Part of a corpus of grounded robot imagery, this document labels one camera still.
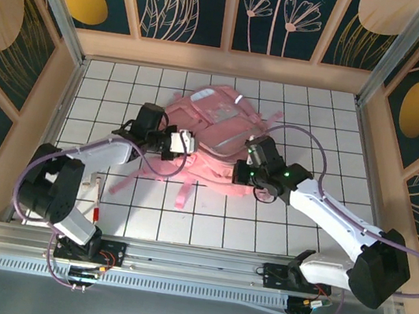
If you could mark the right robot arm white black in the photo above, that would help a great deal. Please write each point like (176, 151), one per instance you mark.
(378, 271)

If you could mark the dark panel with beige circle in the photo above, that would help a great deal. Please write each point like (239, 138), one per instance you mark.
(348, 35)

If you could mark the pink backpack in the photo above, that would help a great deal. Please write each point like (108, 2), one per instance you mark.
(217, 134)

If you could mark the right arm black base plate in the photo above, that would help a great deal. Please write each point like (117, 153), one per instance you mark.
(272, 274)

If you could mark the aluminium front rail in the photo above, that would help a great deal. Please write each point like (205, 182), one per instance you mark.
(193, 260)

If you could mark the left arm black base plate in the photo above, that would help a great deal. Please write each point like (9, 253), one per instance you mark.
(117, 250)

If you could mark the dark panel orange circle leaves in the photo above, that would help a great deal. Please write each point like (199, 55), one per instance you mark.
(212, 14)

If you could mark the aluminium corner post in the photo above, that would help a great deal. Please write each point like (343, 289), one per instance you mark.
(60, 10)
(396, 55)

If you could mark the white pen with red cap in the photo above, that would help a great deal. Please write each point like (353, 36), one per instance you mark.
(96, 212)

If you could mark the aluminium side rail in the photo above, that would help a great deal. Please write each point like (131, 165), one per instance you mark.
(367, 142)
(69, 95)

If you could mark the dark panel with pink flowers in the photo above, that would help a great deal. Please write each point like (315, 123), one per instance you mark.
(261, 33)

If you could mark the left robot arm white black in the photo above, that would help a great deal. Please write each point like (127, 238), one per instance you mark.
(48, 195)

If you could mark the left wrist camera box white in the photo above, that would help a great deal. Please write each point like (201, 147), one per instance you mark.
(184, 143)

